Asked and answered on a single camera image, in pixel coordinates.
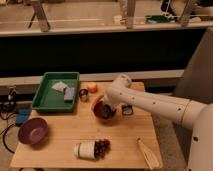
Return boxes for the black eraser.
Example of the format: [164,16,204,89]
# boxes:
[101,105,111,119]

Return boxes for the red bowl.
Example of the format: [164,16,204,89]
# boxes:
[91,99,116,120]

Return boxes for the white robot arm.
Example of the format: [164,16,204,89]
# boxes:
[104,74,213,171]

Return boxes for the purple bowl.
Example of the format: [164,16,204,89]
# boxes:
[18,118,48,145]

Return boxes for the orange round object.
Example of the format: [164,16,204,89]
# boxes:
[87,82,97,93]

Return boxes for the small metal cup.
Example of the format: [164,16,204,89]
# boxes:
[79,89,89,102]

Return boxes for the grey sponge block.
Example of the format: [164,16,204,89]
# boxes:
[64,87,74,102]

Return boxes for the white cloth piece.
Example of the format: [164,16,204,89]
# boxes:
[52,81,68,92]

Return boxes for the green plastic tray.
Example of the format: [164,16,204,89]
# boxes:
[31,72,79,113]

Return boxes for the brown grape bunch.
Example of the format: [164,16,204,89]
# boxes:
[94,139,111,159]

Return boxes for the white cup on side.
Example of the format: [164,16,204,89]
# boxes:
[73,141,95,159]

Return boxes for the green object in background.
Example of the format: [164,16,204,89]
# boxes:
[146,15,170,24]

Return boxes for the blue box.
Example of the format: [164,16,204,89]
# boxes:
[15,108,31,126]

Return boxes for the yellow corn cob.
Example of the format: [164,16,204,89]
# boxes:
[137,138,160,170]

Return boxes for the black cables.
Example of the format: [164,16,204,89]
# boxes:
[0,101,18,154]

